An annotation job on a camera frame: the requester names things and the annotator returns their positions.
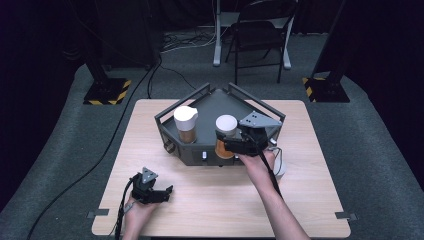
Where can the glass jar of orange powder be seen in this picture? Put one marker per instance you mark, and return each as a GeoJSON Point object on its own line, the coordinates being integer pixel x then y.
{"type": "Point", "coordinates": [226, 123]}

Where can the person's right hand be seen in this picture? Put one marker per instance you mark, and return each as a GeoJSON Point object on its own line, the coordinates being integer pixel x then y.
{"type": "Point", "coordinates": [258, 166]}

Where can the black folding chair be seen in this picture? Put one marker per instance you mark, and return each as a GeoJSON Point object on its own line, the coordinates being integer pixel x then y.
{"type": "Point", "coordinates": [256, 36]}

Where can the person's left hand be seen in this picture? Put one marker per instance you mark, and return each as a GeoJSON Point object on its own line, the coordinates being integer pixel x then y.
{"type": "Point", "coordinates": [140, 211]}

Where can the grey metal corner rack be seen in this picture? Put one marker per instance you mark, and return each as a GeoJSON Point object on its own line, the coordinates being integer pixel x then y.
{"type": "Point", "coordinates": [213, 106]}

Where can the grey tape strip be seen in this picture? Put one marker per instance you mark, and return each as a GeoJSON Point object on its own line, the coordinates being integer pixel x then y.
{"type": "Point", "coordinates": [98, 213]}
{"type": "Point", "coordinates": [346, 216]}

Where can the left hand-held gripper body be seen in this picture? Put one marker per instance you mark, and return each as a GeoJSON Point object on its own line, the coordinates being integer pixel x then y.
{"type": "Point", "coordinates": [145, 190]}

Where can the brown cup with white lid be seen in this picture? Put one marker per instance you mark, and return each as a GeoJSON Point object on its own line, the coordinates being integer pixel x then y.
{"type": "Point", "coordinates": [185, 116]}

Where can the black striped stand base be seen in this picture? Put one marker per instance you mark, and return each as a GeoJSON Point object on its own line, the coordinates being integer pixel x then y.
{"type": "Point", "coordinates": [328, 91]}
{"type": "Point", "coordinates": [105, 91]}

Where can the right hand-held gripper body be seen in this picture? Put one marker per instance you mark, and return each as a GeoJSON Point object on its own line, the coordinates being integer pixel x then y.
{"type": "Point", "coordinates": [255, 140]}

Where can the white desk frame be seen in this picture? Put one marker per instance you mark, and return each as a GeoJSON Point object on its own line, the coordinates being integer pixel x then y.
{"type": "Point", "coordinates": [217, 50]}

